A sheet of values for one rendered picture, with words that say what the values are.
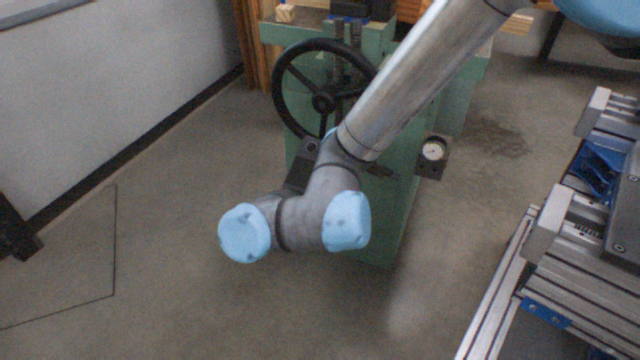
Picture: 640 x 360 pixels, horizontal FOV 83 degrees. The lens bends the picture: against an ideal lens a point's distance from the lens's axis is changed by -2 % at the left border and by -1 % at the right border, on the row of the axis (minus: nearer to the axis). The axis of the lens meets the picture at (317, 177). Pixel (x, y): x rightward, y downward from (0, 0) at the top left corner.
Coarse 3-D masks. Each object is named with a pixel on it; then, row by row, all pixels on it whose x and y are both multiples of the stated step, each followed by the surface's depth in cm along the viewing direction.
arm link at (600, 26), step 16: (560, 0) 22; (576, 0) 21; (592, 0) 20; (608, 0) 20; (624, 0) 20; (576, 16) 22; (592, 16) 21; (608, 16) 20; (624, 16) 20; (592, 32) 26; (608, 32) 21; (624, 32) 21; (608, 48) 26; (624, 48) 25
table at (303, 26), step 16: (272, 16) 102; (304, 16) 102; (320, 16) 102; (272, 32) 99; (288, 32) 97; (304, 32) 96; (320, 32) 94; (400, 32) 93; (320, 64) 89; (384, 64) 86; (480, 64) 83; (480, 80) 85
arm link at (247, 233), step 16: (240, 208) 47; (256, 208) 47; (272, 208) 48; (224, 224) 47; (240, 224) 46; (256, 224) 45; (272, 224) 47; (224, 240) 47; (240, 240) 46; (256, 240) 45; (272, 240) 47; (240, 256) 47; (256, 256) 46
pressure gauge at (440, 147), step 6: (426, 138) 96; (432, 138) 94; (438, 138) 94; (426, 144) 95; (432, 144) 94; (438, 144) 93; (444, 144) 94; (426, 150) 96; (432, 150) 95; (438, 150) 94; (444, 150) 94; (426, 156) 97; (432, 156) 96; (438, 156) 96; (444, 156) 94
